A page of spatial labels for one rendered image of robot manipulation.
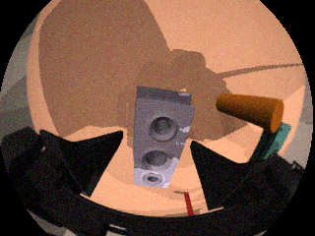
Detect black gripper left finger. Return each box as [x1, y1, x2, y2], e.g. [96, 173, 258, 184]
[39, 130, 123, 198]

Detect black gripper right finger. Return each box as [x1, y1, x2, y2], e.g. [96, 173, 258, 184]
[189, 141, 269, 211]

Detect orange-brown cylinder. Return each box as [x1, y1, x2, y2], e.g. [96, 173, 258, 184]
[216, 93, 284, 133]

